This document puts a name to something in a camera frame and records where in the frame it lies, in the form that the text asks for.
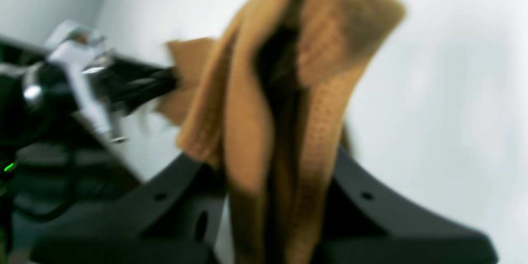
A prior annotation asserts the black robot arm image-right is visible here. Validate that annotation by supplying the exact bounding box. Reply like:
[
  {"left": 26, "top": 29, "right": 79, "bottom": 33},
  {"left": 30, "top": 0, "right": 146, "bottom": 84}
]
[{"left": 1, "top": 20, "right": 179, "bottom": 264}]

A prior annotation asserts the right gripper black image-left right finger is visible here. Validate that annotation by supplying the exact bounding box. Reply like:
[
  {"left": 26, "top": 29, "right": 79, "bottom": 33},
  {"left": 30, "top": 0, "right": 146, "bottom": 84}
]
[{"left": 311, "top": 148, "right": 498, "bottom": 264}]

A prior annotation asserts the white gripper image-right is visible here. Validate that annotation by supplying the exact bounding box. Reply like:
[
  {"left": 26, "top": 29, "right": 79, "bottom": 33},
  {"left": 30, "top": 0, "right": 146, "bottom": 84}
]
[{"left": 21, "top": 20, "right": 179, "bottom": 144}]

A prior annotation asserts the right gripper black image-left left finger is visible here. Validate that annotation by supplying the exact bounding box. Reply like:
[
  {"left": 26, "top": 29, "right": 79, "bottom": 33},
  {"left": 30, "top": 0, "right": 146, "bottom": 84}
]
[{"left": 29, "top": 154, "right": 225, "bottom": 264}]

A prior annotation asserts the brown t-shirt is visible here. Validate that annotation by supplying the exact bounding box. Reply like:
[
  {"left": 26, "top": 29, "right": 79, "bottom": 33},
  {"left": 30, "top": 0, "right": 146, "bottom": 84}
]
[{"left": 157, "top": 0, "right": 406, "bottom": 264}]

